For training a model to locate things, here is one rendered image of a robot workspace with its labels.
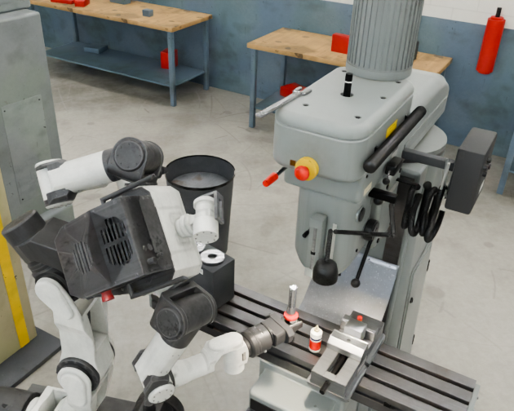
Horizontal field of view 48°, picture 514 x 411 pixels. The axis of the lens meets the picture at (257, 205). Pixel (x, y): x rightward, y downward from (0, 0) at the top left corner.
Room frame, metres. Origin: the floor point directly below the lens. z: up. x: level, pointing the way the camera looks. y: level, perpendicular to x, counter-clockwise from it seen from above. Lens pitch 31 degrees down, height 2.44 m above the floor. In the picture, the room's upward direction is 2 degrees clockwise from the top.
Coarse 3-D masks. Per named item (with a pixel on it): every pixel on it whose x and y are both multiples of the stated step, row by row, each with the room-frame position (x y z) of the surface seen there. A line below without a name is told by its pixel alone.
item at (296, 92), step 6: (294, 90) 1.52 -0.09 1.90; (300, 90) 1.53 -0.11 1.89; (288, 96) 1.46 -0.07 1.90; (294, 96) 1.47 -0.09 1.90; (276, 102) 1.42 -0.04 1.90; (282, 102) 1.42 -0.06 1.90; (288, 102) 1.44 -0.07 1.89; (264, 108) 1.37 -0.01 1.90; (270, 108) 1.37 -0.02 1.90; (276, 108) 1.38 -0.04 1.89; (258, 114) 1.33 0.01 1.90; (264, 114) 1.34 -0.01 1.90
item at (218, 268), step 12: (204, 252) 1.74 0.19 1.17; (216, 252) 1.75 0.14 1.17; (204, 264) 1.69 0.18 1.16; (216, 264) 1.68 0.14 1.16; (228, 264) 1.70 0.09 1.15; (204, 276) 1.67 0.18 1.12; (216, 276) 1.65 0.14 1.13; (228, 276) 1.70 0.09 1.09; (204, 288) 1.67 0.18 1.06; (216, 288) 1.65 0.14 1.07; (228, 288) 1.71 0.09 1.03; (216, 300) 1.65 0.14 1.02; (228, 300) 1.71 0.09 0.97
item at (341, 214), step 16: (304, 192) 1.47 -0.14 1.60; (304, 208) 1.47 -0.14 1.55; (320, 208) 1.44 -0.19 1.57; (336, 208) 1.42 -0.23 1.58; (352, 208) 1.42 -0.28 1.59; (368, 208) 1.51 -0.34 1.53; (304, 224) 1.46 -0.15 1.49; (336, 224) 1.41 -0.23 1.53; (352, 224) 1.42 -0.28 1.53; (304, 240) 1.46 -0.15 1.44; (336, 240) 1.41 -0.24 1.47; (352, 240) 1.43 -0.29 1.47; (304, 256) 1.46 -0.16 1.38; (336, 256) 1.41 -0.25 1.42; (352, 256) 1.44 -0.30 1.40
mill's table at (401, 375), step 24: (240, 288) 1.79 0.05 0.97; (240, 312) 1.64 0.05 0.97; (264, 312) 1.65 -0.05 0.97; (216, 336) 1.59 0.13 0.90; (288, 360) 1.45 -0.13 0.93; (312, 360) 1.42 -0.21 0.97; (384, 360) 1.43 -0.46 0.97; (408, 360) 1.44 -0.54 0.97; (360, 384) 1.32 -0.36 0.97; (384, 384) 1.34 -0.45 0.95; (408, 384) 1.33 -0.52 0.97; (432, 384) 1.33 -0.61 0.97; (456, 384) 1.35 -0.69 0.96; (384, 408) 1.27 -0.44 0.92; (408, 408) 1.24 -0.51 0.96; (432, 408) 1.24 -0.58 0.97; (456, 408) 1.24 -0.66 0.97
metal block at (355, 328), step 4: (348, 320) 1.47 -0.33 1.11; (352, 320) 1.47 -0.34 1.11; (356, 320) 1.48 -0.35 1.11; (348, 324) 1.46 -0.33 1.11; (352, 324) 1.46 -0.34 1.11; (356, 324) 1.46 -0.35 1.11; (360, 324) 1.46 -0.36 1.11; (364, 324) 1.46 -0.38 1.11; (344, 328) 1.45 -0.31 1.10; (348, 328) 1.44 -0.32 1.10; (352, 328) 1.44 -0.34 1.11; (356, 328) 1.44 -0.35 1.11; (360, 328) 1.44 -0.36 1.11; (364, 328) 1.44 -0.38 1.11; (344, 332) 1.45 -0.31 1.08; (348, 332) 1.44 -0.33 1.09; (352, 332) 1.43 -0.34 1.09; (356, 332) 1.43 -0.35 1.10; (360, 332) 1.42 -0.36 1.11; (364, 332) 1.45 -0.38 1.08; (356, 336) 1.43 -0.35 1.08; (360, 336) 1.42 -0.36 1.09; (364, 336) 1.46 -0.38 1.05
